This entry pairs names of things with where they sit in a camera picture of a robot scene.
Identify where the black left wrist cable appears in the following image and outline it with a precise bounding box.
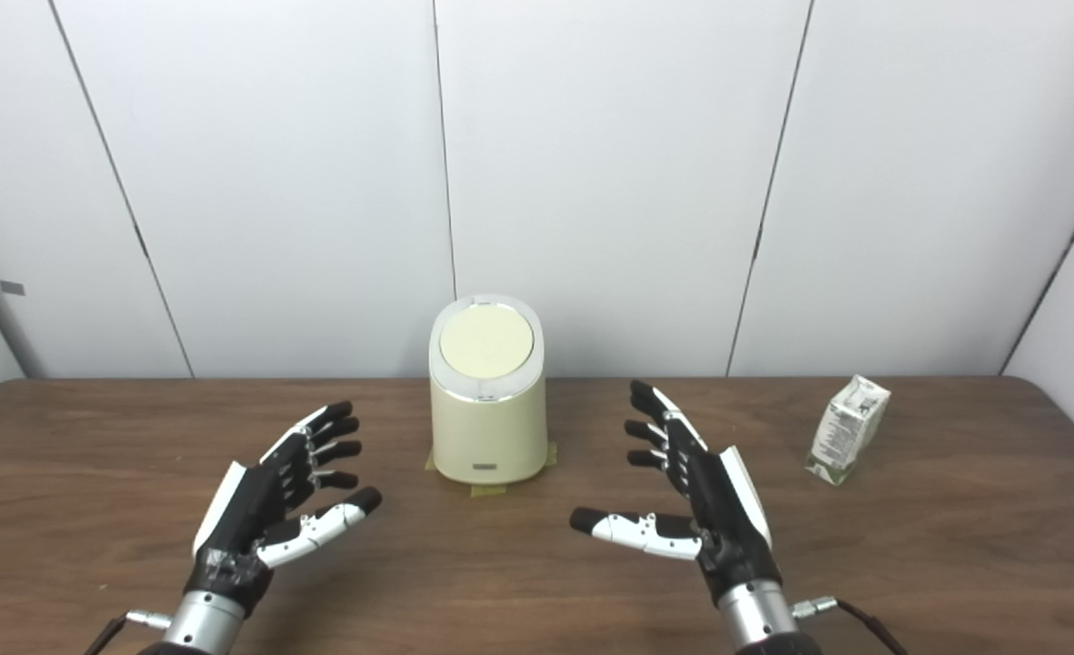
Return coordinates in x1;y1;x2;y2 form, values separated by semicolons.
84;611;174;655

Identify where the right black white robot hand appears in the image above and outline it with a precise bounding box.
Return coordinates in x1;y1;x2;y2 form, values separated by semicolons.
569;380;783;606

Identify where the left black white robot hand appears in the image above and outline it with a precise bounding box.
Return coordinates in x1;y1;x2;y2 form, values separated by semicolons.
184;400;383;615

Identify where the cream-colored round bin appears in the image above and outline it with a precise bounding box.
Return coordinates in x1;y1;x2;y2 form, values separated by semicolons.
428;294;547;486

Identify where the white green milk carton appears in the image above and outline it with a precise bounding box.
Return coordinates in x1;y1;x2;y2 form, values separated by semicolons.
805;375;892;486

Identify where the cream round bin lid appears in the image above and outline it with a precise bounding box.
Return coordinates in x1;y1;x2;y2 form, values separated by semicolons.
439;305;535;380

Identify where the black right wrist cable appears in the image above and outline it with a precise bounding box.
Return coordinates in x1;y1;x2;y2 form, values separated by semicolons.
791;596;910;655

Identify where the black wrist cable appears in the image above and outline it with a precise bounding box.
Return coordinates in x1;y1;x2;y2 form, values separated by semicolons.
791;596;910;655
84;611;174;655

